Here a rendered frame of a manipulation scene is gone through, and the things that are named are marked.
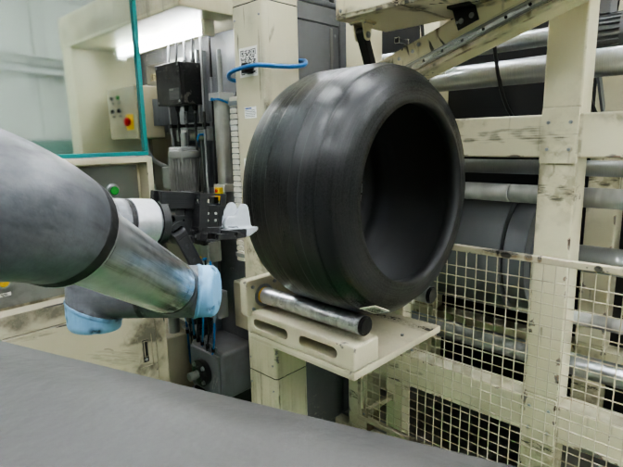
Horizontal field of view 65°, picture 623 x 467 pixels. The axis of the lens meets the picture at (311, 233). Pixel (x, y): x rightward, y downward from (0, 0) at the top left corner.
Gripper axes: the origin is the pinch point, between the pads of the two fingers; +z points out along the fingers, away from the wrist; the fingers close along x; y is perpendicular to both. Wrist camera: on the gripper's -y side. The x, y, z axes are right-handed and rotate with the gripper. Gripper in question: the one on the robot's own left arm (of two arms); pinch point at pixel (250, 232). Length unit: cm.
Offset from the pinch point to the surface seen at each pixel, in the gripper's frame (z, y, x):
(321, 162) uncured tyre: 9.4, 13.8, -8.2
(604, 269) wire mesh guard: 71, -6, -44
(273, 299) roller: 24.2, -20.3, 19.3
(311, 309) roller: 24.3, -19.7, 5.9
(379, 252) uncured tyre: 57, -9, 11
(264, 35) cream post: 24, 46, 28
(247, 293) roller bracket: 20.9, -19.5, 25.4
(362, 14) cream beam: 49, 57, 17
